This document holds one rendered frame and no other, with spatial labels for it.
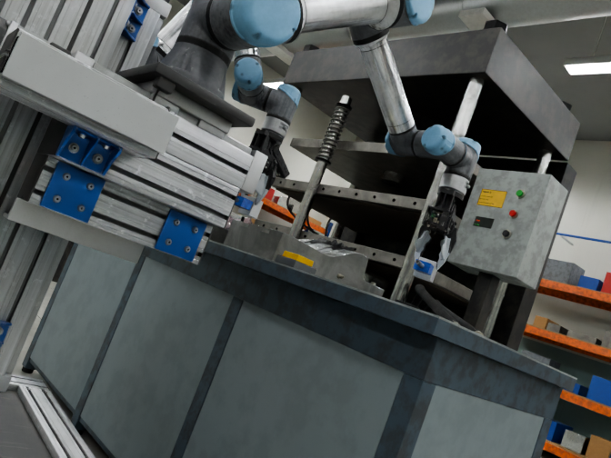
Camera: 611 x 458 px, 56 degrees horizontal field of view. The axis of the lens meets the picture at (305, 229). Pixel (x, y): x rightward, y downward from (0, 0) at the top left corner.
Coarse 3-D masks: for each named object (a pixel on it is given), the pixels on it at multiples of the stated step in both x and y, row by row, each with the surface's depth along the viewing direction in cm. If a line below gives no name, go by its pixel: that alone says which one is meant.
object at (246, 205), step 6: (240, 198) 164; (246, 198) 169; (252, 198) 167; (240, 204) 164; (246, 204) 165; (252, 204) 167; (258, 204) 168; (240, 210) 169; (246, 210) 167; (252, 210) 167; (258, 210) 169; (252, 216) 167
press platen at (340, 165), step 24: (312, 144) 305; (336, 144) 291; (360, 144) 279; (384, 144) 267; (336, 168) 330; (360, 168) 310; (384, 168) 292; (408, 168) 275; (432, 168) 261; (384, 192) 343; (408, 192) 321
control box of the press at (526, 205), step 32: (480, 192) 225; (512, 192) 216; (544, 192) 207; (480, 224) 220; (512, 224) 211; (544, 224) 209; (448, 256) 226; (480, 256) 216; (512, 256) 207; (544, 256) 213; (480, 288) 217; (480, 320) 214
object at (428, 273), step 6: (420, 258) 158; (414, 264) 154; (420, 264) 149; (426, 264) 152; (432, 264) 154; (420, 270) 153; (426, 270) 152; (432, 270) 155; (420, 276) 156; (426, 276) 156; (432, 276) 156; (432, 282) 158
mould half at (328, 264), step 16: (240, 240) 175; (256, 240) 169; (272, 240) 164; (288, 240) 164; (304, 240) 199; (272, 256) 162; (304, 256) 169; (320, 256) 173; (336, 256) 177; (352, 256) 182; (320, 272) 174; (336, 272) 178; (352, 272) 183; (368, 288) 189
